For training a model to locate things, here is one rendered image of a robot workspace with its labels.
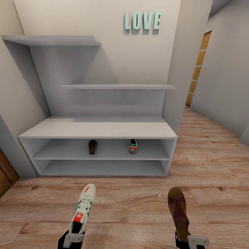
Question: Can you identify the gym shoe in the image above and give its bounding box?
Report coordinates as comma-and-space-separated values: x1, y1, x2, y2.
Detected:
69, 183, 96, 234
129, 139, 139, 153

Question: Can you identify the sandal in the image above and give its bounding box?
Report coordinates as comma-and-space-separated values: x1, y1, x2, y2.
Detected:
89, 139, 97, 155
168, 187, 190, 242

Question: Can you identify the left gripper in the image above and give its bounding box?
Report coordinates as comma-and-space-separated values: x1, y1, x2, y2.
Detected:
58, 231, 82, 249

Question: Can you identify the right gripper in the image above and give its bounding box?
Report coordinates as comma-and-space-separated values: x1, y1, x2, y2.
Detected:
175, 236, 205, 249

